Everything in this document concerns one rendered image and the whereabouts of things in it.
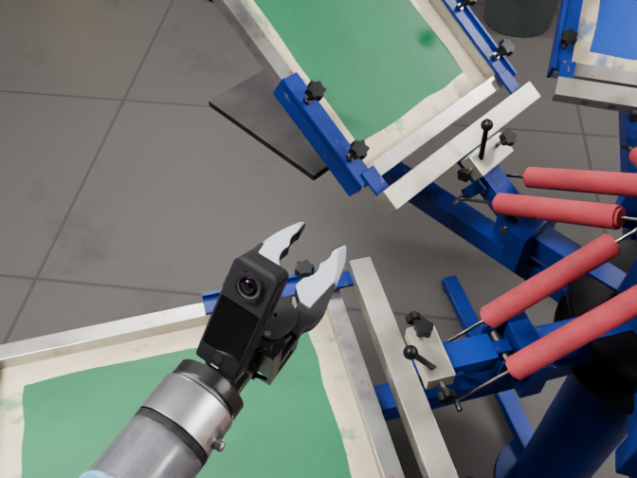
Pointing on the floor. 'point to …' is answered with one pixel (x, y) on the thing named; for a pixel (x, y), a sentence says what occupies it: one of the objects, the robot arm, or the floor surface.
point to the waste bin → (519, 16)
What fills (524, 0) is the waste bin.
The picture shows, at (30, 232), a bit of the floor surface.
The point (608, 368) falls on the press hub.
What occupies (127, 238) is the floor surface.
